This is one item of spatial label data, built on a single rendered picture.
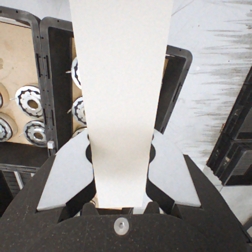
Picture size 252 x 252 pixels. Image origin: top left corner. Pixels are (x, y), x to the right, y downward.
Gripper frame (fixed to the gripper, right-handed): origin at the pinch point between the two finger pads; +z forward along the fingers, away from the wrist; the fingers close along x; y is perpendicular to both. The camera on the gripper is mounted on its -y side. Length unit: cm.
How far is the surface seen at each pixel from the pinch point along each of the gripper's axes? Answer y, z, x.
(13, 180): 43, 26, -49
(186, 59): -7.2, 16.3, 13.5
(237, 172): 80, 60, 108
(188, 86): 2.0, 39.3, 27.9
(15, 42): -10.3, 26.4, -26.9
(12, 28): -13.0, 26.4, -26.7
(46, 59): -6.6, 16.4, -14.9
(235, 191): 189, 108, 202
